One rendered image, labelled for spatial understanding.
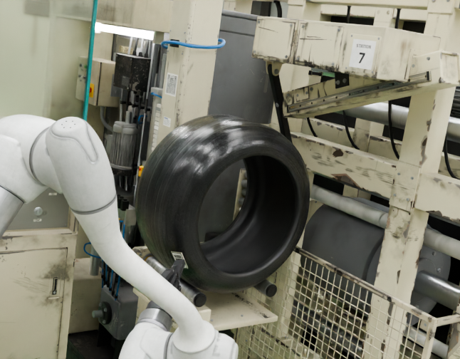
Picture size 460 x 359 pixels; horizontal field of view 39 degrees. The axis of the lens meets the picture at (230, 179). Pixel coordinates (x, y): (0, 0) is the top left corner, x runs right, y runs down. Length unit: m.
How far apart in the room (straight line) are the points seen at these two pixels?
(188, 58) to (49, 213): 0.80
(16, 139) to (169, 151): 0.69
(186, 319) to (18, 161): 0.51
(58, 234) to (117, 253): 1.09
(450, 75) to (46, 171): 1.17
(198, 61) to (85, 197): 1.02
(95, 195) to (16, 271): 1.21
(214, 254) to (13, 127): 1.10
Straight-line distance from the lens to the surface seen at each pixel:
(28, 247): 2.50
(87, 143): 1.30
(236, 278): 2.07
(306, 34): 2.13
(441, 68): 1.93
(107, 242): 1.42
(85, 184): 1.32
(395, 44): 1.94
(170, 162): 1.95
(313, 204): 2.97
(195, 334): 1.55
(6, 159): 1.40
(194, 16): 2.23
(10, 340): 2.63
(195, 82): 2.25
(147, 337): 1.65
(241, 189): 2.61
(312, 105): 2.27
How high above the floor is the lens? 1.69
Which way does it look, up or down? 12 degrees down
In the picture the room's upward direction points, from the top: 8 degrees clockwise
